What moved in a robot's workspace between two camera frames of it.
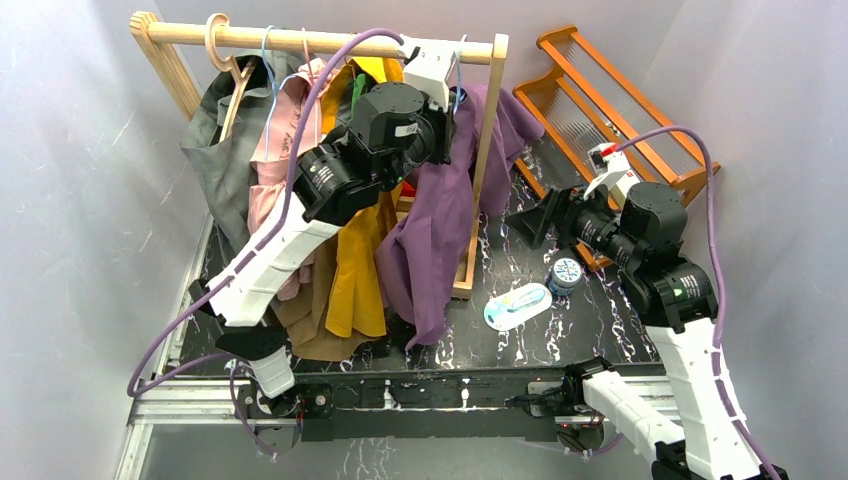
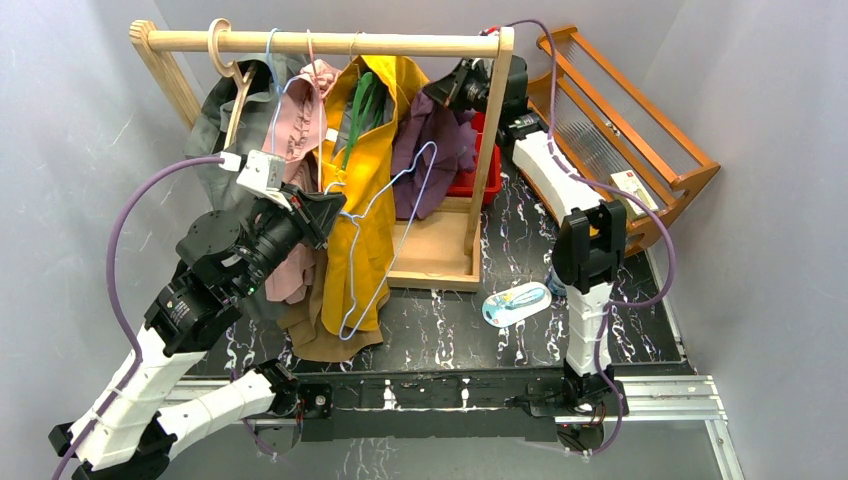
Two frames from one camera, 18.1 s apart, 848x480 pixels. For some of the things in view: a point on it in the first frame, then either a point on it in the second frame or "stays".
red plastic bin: x=407 y=190 → x=464 y=182
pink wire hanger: x=306 y=55 → x=319 y=77
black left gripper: x=444 y=132 → x=303 y=216
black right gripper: x=560 y=207 → x=448 y=89
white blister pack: x=507 y=308 stays
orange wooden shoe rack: x=579 y=103 stays
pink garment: x=292 y=126 stays
